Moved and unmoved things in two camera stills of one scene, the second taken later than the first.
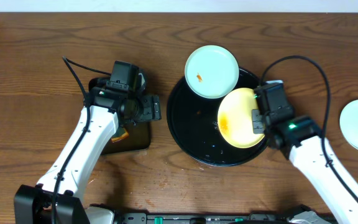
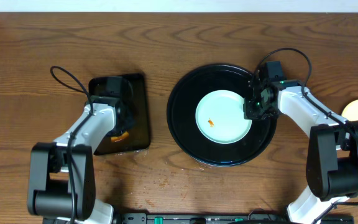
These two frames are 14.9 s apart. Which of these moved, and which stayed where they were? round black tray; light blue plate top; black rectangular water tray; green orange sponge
Moved: light blue plate top
Stayed: green orange sponge; round black tray; black rectangular water tray
